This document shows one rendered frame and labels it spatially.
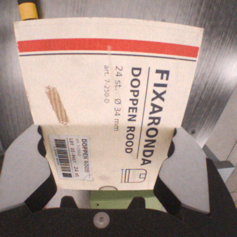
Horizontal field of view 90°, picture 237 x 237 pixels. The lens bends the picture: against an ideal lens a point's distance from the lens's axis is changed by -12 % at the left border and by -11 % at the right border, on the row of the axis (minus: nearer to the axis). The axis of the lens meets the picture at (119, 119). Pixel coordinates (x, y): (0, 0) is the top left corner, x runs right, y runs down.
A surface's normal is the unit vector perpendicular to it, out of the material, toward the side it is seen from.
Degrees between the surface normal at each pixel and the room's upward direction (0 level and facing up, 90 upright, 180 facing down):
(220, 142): 0
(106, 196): 90
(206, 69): 0
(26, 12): 15
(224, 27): 0
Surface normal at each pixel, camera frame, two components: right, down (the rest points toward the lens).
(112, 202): 0.09, 0.53
